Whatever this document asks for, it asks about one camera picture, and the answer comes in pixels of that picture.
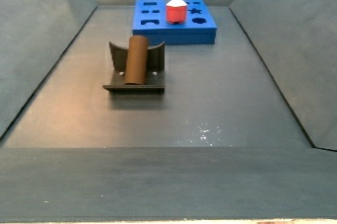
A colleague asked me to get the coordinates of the brown cylinder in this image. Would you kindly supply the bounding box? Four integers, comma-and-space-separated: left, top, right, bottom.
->
126, 36, 150, 85

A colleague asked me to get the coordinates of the black cradle stand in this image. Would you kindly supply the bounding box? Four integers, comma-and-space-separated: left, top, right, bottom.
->
103, 43, 167, 95

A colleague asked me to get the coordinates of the blue foam shape board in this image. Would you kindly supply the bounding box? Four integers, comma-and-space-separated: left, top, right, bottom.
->
132, 0, 218, 45

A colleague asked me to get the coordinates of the red white-topped peg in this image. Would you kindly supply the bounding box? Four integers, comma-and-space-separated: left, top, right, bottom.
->
167, 0, 187, 24

